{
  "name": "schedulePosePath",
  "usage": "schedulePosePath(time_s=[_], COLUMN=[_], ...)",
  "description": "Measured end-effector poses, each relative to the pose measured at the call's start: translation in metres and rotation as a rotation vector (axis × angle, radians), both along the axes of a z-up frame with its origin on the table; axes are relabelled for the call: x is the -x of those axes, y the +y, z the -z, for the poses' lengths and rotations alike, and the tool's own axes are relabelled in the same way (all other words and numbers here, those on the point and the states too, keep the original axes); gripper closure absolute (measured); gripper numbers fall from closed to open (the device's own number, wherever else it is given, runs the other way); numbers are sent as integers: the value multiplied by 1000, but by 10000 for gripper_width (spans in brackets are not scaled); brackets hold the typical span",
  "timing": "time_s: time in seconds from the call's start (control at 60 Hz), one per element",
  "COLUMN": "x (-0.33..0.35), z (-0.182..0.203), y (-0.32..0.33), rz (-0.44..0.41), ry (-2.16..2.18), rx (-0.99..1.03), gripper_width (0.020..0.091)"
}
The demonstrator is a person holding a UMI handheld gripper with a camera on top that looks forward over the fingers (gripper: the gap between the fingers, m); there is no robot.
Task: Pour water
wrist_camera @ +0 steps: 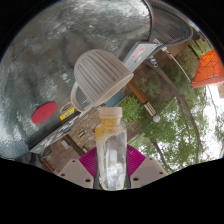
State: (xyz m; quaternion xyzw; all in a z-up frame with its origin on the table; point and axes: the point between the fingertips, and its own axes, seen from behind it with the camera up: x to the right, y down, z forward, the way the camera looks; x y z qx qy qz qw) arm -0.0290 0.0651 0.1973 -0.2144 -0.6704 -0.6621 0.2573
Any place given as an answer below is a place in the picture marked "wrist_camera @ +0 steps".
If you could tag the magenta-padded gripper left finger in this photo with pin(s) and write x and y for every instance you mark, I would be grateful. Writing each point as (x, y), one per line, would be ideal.
(78, 173)

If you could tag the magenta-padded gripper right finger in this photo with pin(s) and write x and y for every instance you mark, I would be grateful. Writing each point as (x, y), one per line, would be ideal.
(148, 171)

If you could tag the clear plastic bottle white cap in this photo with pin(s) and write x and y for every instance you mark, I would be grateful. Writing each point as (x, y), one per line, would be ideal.
(111, 150)

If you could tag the forked dark-trunk tree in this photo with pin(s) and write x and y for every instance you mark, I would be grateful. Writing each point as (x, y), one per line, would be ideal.
(160, 153)

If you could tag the dark board with stickers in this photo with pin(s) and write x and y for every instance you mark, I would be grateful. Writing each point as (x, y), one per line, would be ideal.
(60, 133)

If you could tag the small yellow card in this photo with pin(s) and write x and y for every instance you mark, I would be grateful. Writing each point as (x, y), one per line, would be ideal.
(67, 114)

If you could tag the green plant in teal pot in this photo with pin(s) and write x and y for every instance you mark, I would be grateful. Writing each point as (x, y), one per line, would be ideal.
(131, 108)

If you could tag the flat round red coaster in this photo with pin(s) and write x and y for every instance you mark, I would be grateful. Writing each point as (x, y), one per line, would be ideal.
(44, 112)

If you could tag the beige ribbed mug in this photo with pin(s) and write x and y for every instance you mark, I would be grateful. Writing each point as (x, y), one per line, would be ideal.
(100, 76)

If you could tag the orange patio umbrella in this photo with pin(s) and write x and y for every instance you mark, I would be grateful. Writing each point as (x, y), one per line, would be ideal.
(210, 70)

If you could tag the wooden lamp post white globe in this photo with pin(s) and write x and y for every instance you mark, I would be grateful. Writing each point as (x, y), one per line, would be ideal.
(143, 100)

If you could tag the yellow blue striped post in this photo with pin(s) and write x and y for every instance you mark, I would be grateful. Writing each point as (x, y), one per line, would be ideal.
(153, 61)

